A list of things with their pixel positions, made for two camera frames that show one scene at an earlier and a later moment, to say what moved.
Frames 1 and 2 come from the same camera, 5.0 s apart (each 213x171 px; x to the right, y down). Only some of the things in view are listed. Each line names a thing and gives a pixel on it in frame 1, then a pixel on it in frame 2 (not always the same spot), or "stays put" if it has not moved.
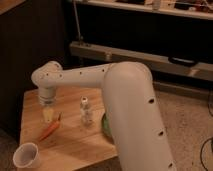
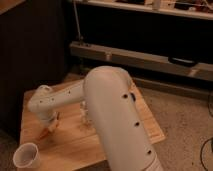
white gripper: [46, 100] -> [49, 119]
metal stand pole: [75, 9] stays put
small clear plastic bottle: [86, 112] stays put
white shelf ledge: [172, 10] stays put
